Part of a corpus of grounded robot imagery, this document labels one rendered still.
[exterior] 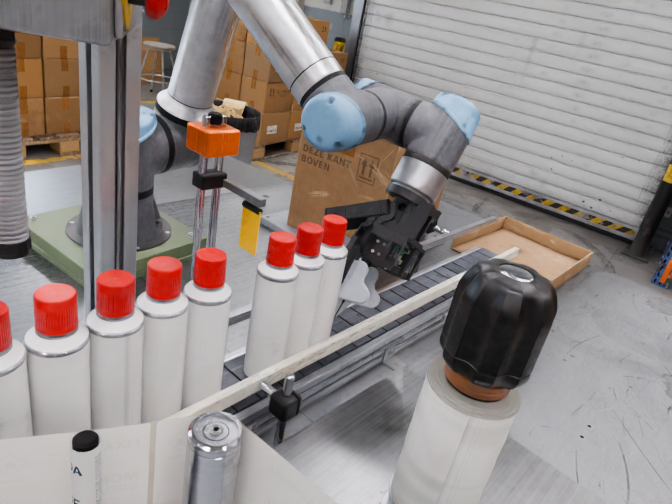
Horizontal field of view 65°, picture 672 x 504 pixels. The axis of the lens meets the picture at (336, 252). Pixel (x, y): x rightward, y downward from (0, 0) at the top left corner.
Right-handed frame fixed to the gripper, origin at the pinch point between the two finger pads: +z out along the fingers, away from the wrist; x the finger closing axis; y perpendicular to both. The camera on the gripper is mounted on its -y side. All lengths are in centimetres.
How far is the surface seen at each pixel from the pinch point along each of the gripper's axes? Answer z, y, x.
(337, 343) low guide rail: 4.1, 4.7, -2.0
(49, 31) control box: -11, -1, -51
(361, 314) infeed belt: 0.1, -0.9, 10.9
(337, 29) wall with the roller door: -205, -357, 335
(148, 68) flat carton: -83, -563, 299
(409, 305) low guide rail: -5.3, 4.7, 13.6
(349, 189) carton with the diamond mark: -19.7, -23.9, 22.6
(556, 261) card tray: -33, 8, 77
